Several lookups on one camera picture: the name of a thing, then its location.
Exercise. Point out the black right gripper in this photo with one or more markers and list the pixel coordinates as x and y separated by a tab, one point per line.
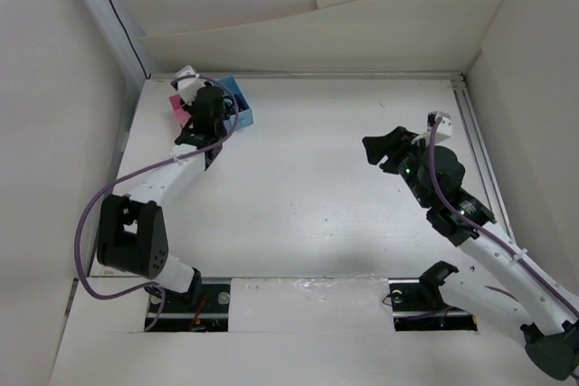
393	144

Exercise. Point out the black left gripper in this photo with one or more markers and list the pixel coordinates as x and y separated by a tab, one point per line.
192	109

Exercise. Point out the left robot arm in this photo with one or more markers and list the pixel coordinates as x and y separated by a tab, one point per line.
132	234

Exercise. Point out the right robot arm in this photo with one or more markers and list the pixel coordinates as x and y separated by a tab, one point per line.
531	309

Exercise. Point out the pink drawer container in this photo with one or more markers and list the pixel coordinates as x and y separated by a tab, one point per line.
178	107

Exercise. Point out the blue drawer container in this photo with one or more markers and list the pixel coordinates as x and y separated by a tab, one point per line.
245	116

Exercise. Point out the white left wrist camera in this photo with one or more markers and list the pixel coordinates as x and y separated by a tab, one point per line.
186	83

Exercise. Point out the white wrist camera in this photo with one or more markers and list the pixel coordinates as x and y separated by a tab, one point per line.
186	83
438	129

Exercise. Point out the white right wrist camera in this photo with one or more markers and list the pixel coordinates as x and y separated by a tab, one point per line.
438	129

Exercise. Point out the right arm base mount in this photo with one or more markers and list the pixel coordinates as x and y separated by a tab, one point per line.
417	304

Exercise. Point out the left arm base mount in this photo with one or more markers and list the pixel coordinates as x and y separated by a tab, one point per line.
210	314

